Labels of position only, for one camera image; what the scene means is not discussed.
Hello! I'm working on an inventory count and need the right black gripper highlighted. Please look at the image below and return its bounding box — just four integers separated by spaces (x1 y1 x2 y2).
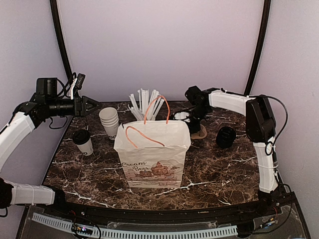
183 105 210 136

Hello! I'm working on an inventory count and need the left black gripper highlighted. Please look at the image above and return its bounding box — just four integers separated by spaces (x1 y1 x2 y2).
46 96 102 117

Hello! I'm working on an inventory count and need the brown pulp cup carrier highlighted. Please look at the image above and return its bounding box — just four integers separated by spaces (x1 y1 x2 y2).
191 124 207 140

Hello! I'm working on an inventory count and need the black plastic cup lid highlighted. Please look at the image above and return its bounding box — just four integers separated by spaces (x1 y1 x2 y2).
72 129 90 145

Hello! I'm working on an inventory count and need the white paper coffee cup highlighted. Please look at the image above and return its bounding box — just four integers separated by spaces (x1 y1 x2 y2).
76 139 94 156

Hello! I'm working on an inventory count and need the white printed paper bag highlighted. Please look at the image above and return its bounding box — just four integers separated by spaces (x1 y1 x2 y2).
114 119 191 188

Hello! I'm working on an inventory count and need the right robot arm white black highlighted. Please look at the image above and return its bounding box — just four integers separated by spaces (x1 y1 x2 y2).
185 86 280 194

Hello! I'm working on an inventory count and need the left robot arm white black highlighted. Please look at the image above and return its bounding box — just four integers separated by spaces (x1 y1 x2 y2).
0 74 102 217

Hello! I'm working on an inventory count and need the stack of white paper cups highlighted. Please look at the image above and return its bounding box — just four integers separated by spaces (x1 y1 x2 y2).
99 107 119 140

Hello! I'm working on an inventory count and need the stack of black lids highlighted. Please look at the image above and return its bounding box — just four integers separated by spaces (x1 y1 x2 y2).
216 126 236 149

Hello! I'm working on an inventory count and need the bundle of white wrapped straws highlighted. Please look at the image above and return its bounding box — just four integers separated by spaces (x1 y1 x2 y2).
128 89 164 121

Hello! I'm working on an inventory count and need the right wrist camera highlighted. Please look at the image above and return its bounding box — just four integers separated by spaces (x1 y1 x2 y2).
173 112 190 122

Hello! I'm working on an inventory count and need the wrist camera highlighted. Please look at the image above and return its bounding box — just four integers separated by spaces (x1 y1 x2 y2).
69 73 86 100
173 112 190 122

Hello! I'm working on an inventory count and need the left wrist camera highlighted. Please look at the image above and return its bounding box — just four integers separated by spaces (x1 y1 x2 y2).
69 73 86 100

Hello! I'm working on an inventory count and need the left black frame post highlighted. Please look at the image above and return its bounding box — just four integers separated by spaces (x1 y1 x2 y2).
49 0 74 85

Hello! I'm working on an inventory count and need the black frame post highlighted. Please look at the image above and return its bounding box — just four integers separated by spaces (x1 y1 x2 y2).
244 0 271 95
49 0 74 85

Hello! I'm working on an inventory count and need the white slotted cable duct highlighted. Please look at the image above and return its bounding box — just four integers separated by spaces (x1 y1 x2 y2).
31 213 238 239

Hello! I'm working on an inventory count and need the right black frame post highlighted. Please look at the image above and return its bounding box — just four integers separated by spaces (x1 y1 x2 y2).
244 0 271 95

